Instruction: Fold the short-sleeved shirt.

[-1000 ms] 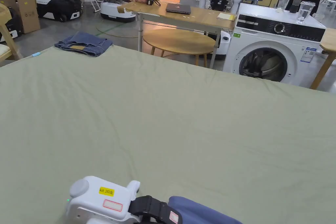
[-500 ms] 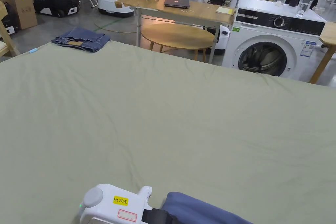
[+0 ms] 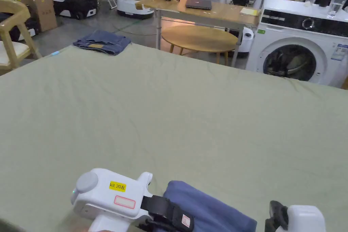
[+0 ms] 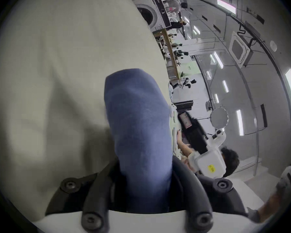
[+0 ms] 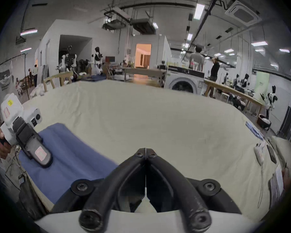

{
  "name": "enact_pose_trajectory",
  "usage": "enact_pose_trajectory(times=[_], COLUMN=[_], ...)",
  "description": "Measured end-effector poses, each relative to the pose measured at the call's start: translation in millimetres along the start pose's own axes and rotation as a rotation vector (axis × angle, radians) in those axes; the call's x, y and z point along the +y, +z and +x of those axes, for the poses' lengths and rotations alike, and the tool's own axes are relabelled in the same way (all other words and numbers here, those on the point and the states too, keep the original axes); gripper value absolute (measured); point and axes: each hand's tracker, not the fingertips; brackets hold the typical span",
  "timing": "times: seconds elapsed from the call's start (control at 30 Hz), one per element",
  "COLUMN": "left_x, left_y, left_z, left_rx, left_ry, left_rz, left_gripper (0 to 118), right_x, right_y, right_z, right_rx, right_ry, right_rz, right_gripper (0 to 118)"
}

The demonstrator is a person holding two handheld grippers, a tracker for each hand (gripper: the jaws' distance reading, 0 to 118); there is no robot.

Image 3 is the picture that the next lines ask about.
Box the round wooden low table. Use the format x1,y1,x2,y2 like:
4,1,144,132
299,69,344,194
161,25,240,66

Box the white low robot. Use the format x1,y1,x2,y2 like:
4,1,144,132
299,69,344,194
238,26,255,53

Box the blue garment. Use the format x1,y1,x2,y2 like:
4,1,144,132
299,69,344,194
162,180,258,232

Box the white washing machine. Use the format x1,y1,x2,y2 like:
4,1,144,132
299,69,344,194
246,0,348,89

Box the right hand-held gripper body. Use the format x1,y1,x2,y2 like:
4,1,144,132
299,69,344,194
268,200,326,232

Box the rectangular wooden table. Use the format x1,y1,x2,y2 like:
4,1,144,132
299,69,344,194
135,0,260,67

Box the brown carton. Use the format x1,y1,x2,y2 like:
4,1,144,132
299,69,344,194
12,0,58,33

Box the wooden chair with white seat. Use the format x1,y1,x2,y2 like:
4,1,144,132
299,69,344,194
0,0,43,76

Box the folded denim jeans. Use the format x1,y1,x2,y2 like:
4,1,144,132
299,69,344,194
73,30,132,56

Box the bed with pale green sheet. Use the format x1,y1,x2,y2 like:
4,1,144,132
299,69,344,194
0,43,348,232

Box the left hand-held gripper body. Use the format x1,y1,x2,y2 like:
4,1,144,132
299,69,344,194
71,168,165,232

